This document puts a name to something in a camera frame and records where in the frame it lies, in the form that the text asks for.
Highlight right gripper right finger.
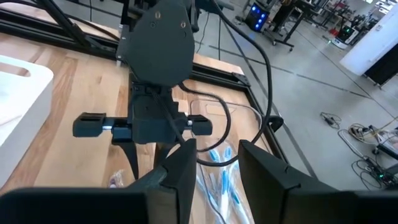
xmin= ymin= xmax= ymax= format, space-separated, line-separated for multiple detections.
xmin=238 ymin=139 xmax=398 ymax=224

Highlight black computer tower blue lights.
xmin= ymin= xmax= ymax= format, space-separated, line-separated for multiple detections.
xmin=244 ymin=2 xmax=271 ymax=32

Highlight small floor cable bundle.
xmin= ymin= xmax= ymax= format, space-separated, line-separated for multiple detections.
xmin=319 ymin=111 xmax=343 ymax=130

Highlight black desk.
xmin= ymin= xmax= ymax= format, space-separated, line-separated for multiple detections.
xmin=264 ymin=0 xmax=330 ymax=52

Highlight white plastic bin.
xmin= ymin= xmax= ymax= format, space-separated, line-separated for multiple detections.
xmin=0 ymin=55 xmax=54 ymax=189

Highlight white partition panel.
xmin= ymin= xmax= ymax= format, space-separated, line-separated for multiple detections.
xmin=339 ymin=2 xmax=398 ymax=77

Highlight tangled floor cables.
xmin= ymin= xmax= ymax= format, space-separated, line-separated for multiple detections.
xmin=338 ymin=116 xmax=398 ymax=190

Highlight clear plastic bin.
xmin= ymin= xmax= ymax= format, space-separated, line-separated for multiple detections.
xmin=188 ymin=98 xmax=268 ymax=224

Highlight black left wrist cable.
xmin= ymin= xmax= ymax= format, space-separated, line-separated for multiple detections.
xmin=177 ymin=0 xmax=274 ymax=167

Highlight black panel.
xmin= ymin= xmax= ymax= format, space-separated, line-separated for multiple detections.
xmin=363 ymin=43 xmax=398 ymax=90

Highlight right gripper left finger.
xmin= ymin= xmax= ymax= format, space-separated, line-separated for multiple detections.
xmin=0 ymin=139 xmax=197 ymax=224

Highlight white device with green light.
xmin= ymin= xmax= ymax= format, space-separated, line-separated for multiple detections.
xmin=330 ymin=24 xmax=358 ymax=50

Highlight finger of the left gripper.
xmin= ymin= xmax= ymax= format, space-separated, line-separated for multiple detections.
xmin=119 ymin=142 xmax=139 ymax=181
xmin=154 ymin=142 xmax=180 ymax=170

